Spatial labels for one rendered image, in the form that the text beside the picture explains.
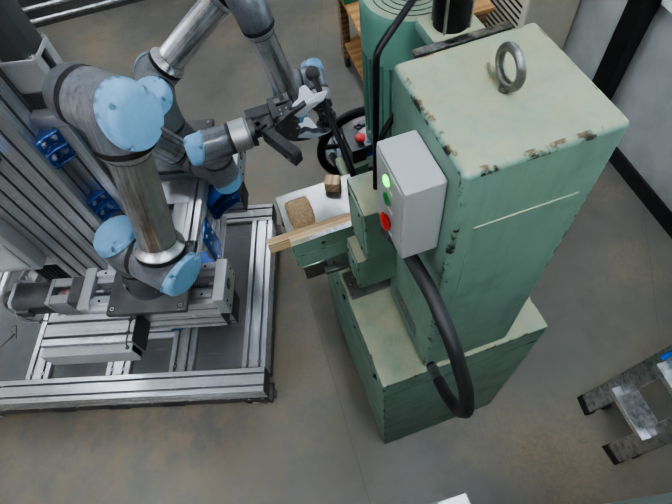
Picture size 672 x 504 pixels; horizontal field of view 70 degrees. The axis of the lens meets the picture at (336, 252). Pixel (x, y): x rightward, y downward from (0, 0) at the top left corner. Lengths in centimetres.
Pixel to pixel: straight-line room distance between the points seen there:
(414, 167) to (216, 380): 142
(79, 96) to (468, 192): 66
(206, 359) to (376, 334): 90
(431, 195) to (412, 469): 147
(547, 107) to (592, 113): 5
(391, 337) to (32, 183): 97
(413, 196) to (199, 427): 167
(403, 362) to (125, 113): 81
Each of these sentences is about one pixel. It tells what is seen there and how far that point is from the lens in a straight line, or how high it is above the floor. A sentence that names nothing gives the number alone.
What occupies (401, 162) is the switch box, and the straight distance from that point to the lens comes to 64.
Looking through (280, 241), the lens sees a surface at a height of 94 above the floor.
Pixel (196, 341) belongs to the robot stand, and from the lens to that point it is 200.
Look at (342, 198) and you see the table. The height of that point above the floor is 90.
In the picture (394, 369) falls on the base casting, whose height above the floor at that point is 80.
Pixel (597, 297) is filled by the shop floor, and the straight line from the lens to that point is 235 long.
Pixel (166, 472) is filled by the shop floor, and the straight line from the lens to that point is 214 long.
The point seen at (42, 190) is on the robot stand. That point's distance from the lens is 143.
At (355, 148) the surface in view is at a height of 101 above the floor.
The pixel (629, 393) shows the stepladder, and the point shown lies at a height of 27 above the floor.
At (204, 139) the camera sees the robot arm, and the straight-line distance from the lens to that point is 118.
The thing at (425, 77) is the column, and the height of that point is 152.
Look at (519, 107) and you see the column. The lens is 67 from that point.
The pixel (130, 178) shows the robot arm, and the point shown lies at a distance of 101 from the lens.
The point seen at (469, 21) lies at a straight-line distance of 78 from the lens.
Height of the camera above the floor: 196
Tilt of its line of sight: 59 degrees down
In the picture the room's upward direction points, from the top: 10 degrees counter-clockwise
